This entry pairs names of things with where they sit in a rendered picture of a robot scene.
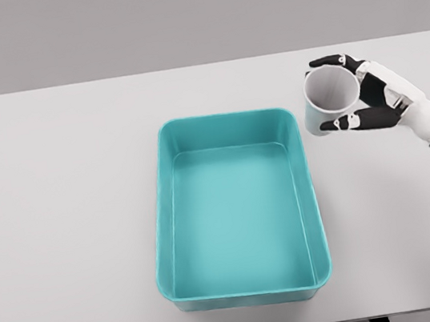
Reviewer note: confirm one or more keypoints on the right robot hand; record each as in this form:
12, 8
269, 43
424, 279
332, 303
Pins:
384, 87

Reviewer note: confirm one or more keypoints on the teal plastic basket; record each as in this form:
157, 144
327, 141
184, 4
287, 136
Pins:
235, 210

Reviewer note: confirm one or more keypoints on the white paper cup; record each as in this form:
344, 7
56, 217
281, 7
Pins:
331, 97

